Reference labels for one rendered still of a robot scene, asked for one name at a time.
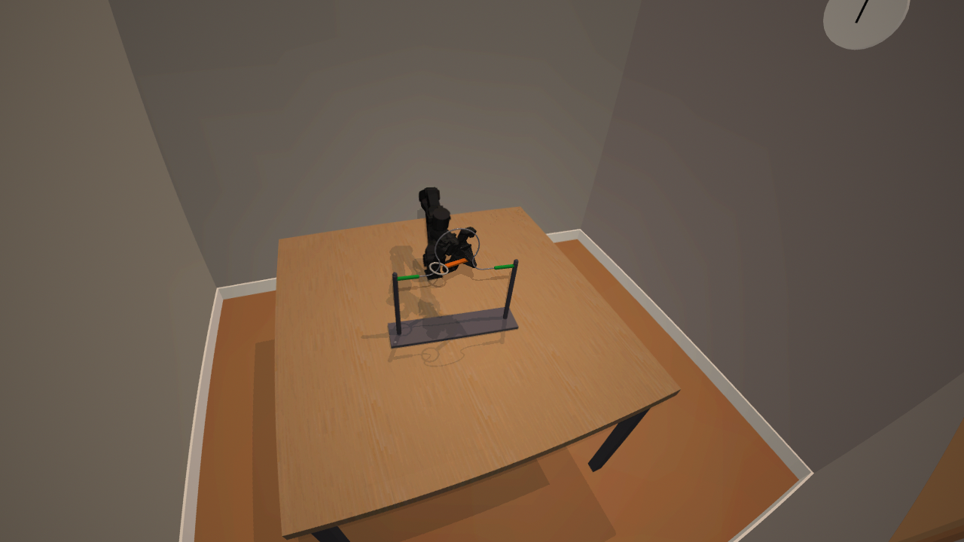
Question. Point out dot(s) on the orange bar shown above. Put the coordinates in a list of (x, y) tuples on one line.
[(447, 265)]

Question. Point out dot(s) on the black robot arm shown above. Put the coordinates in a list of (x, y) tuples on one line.
[(437, 221)]

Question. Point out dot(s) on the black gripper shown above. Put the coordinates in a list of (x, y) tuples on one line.
[(461, 249)]

